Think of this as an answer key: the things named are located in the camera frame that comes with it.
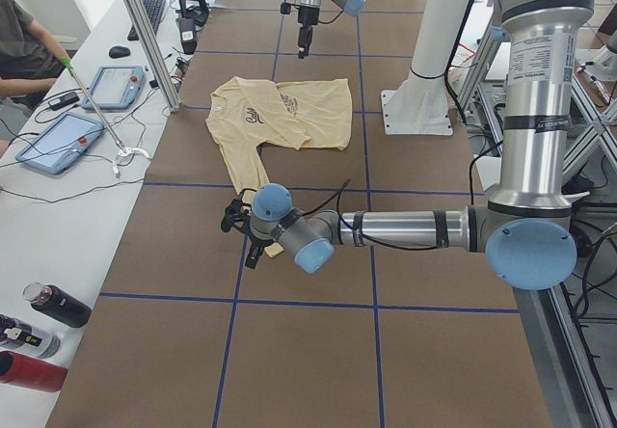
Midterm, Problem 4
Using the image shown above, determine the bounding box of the black phone on desk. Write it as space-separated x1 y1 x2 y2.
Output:
48 92 80 111

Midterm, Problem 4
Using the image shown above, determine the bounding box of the near blue teach pendant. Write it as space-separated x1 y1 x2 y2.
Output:
15 112 104 174

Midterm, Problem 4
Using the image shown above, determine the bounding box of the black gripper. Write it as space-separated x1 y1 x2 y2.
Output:
298 5 319 59
244 234 275 269

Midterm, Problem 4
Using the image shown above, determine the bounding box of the far blue teach pendant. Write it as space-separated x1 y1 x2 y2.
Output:
89 66 145 111

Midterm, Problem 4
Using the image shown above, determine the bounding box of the seated person dark shirt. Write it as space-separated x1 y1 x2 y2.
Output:
1 0 68 109

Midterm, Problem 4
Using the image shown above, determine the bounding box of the green-handled grabber stick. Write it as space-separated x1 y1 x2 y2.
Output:
61 57 150 177

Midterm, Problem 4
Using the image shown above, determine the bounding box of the black power adapter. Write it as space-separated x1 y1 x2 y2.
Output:
177 16 198 55

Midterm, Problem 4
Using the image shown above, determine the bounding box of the red water bottle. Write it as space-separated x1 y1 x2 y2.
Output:
1 351 67 392

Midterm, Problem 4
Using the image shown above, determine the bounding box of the blue teach pendant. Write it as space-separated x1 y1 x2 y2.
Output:
15 112 104 174
89 66 145 111

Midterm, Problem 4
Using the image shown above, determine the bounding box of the aluminium frame post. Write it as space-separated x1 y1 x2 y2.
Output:
123 0 180 113

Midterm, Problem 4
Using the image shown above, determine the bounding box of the black computer keyboard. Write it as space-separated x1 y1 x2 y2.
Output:
127 0 167 41

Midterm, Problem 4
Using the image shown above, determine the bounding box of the grey black water bottle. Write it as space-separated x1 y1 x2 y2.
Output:
1 314 61 360

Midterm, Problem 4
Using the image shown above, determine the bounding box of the cream long-sleeve graphic shirt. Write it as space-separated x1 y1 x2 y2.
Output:
205 76 351 258

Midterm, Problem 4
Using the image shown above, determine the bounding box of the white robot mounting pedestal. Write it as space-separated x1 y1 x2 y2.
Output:
381 0 473 136

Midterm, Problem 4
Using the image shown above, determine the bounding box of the black computer mouse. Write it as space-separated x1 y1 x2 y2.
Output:
108 45 131 59

